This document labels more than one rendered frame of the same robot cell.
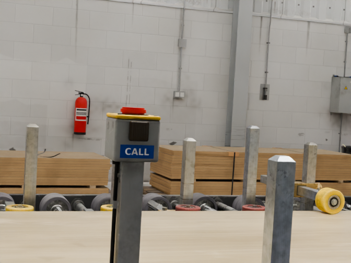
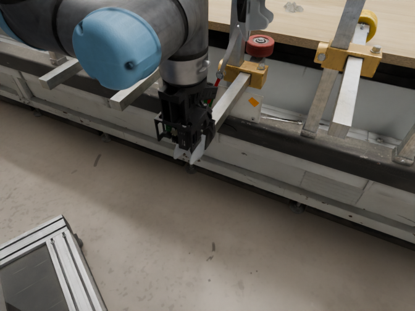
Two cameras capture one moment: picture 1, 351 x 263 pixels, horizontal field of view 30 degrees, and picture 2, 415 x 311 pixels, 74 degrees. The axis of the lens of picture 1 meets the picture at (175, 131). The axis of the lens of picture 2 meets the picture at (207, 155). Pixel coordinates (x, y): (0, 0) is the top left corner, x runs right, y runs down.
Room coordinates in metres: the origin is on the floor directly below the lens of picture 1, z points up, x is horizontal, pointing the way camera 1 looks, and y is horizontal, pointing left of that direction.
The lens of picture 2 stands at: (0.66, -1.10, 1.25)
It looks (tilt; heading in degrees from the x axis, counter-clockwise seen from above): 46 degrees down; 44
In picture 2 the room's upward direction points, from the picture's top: straight up
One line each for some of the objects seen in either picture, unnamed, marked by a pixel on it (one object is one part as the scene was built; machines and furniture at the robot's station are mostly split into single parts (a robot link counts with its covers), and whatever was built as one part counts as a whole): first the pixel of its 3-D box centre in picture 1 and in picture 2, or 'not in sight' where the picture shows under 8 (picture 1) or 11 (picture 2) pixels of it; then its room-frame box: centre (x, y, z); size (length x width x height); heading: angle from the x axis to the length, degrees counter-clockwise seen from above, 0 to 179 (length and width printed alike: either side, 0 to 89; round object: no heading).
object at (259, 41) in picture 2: not in sight; (258, 57); (1.35, -0.67, 0.85); 0.08 x 0.08 x 0.11
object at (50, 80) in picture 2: not in sight; (97, 52); (1.04, -0.24, 0.83); 0.43 x 0.03 x 0.04; 18
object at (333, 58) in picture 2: not in sight; (346, 57); (1.33, -0.91, 0.95); 0.13 x 0.06 x 0.05; 108
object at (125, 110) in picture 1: (133, 112); not in sight; (1.01, 0.07, 1.22); 0.04 x 0.04 x 0.02
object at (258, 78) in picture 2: not in sight; (242, 71); (1.26, -0.68, 0.85); 0.13 x 0.06 x 0.05; 108
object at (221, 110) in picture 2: not in sight; (234, 93); (1.16, -0.73, 0.84); 0.43 x 0.03 x 0.04; 18
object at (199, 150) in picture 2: not in sight; (195, 153); (0.92, -0.82, 0.86); 0.06 x 0.03 x 0.09; 18
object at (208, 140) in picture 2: not in sight; (202, 131); (0.95, -0.82, 0.91); 0.05 x 0.02 x 0.09; 108
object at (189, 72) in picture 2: not in sight; (185, 64); (0.92, -0.81, 1.05); 0.08 x 0.08 x 0.05
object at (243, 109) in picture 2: not in sight; (220, 99); (1.21, -0.63, 0.75); 0.26 x 0.01 x 0.10; 108
